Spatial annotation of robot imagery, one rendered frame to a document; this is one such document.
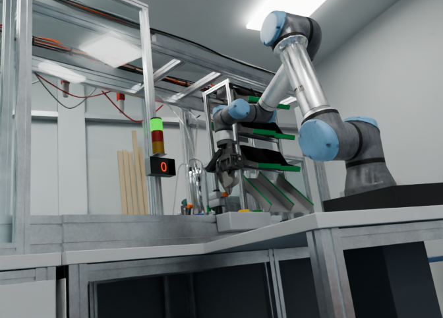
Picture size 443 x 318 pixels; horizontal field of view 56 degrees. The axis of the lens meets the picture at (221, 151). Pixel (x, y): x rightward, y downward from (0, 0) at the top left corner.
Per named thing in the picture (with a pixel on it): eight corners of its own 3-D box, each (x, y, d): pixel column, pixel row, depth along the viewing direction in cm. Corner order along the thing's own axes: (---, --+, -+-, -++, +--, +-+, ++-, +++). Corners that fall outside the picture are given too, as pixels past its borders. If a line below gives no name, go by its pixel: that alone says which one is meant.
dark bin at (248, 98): (269, 104, 200) (272, 88, 199) (248, 101, 193) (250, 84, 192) (236, 101, 223) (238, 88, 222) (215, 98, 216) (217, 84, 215)
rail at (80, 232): (285, 240, 165) (281, 213, 168) (64, 254, 105) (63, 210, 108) (274, 242, 169) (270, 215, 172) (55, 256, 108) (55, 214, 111)
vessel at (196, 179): (215, 213, 269) (209, 156, 279) (199, 213, 259) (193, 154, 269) (202, 217, 278) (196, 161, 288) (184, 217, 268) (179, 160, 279)
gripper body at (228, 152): (231, 167, 162) (227, 138, 165) (215, 173, 168) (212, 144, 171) (244, 169, 167) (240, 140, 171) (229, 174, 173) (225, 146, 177)
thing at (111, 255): (375, 240, 199) (374, 233, 199) (66, 264, 96) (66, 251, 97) (188, 266, 294) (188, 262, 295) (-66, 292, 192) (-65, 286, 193)
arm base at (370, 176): (408, 189, 124) (401, 156, 126) (378, 190, 115) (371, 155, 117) (364, 196, 136) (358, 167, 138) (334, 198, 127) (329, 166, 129)
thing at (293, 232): (580, 206, 116) (576, 196, 117) (318, 228, 77) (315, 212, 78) (388, 237, 176) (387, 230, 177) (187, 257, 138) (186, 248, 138)
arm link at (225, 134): (211, 134, 173) (225, 137, 178) (212, 145, 171) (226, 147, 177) (223, 128, 168) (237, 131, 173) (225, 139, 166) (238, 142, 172)
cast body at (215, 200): (227, 205, 170) (225, 188, 172) (219, 205, 167) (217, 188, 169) (213, 209, 175) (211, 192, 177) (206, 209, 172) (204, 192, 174)
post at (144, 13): (165, 228, 166) (147, 10, 193) (158, 229, 164) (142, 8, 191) (160, 229, 168) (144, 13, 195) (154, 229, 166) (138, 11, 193)
